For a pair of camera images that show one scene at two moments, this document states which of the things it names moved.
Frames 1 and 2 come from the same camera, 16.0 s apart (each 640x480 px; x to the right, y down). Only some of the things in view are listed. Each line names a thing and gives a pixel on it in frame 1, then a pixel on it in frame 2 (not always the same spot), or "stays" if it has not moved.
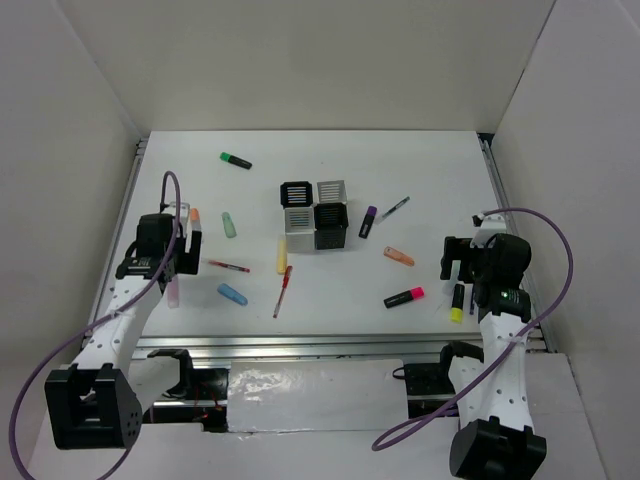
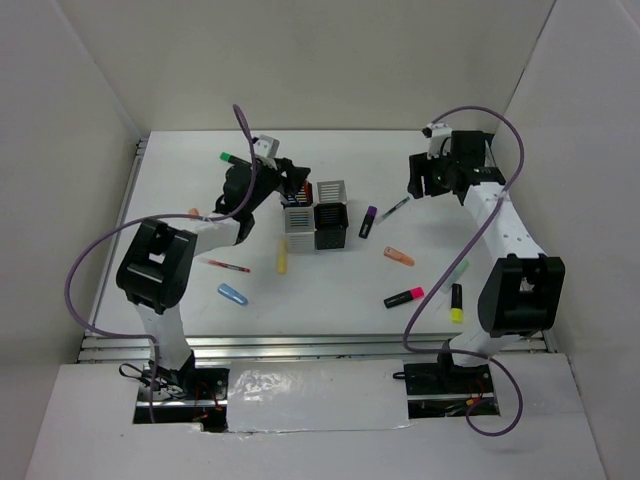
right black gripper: (455, 249) → (419, 166)
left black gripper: (188, 262) → (297, 174)
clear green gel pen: (407, 198) stays
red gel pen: (228, 265) stays
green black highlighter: (234, 160) stays
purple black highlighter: (367, 222) stays
